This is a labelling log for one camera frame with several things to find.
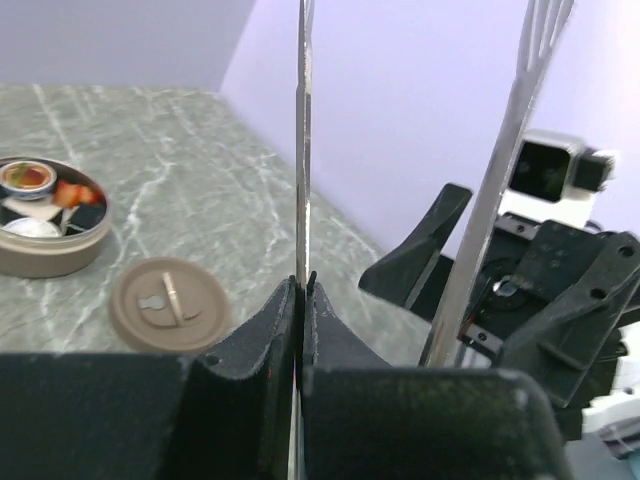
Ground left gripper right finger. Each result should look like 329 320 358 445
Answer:
302 285 572 479

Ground metal tongs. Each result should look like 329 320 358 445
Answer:
289 0 575 480

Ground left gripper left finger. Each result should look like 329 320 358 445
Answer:
1 279 296 479

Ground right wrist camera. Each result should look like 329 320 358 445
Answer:
498 129 618 229

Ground sushi roll green centre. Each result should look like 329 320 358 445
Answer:
59 204 106 236

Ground brown round lid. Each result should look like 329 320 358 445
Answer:
109 257 231 353

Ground round metal lunch box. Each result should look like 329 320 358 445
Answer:
1 157 111 279

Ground white blue rice bowl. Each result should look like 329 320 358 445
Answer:
2 217 62 238

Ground pork belly piece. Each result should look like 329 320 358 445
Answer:
53 180 104 209

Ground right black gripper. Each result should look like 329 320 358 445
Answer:
358 183 639 435

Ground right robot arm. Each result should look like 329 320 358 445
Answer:
458 213 639 458

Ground small bowl with red food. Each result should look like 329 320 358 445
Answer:
1 160 57 201

